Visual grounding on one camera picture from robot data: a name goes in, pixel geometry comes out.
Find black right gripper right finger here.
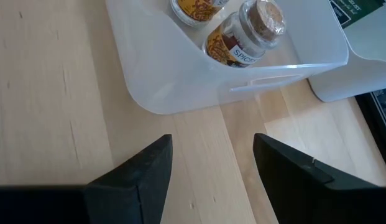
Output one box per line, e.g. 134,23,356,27
253,133,386,224

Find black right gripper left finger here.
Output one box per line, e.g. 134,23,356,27
0,134,173,224

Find glass spice jar cork stopper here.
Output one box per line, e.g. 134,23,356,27
169,0,231,28
202,0,287,68

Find dark spice box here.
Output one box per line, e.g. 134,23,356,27
328,0,386,29

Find clear plastic bin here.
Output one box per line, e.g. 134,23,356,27
104,0,349,115

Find white plastic bin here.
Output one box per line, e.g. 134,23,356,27
307,0,386,103

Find black aluminium table frame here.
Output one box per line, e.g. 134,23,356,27
356,88,386,175

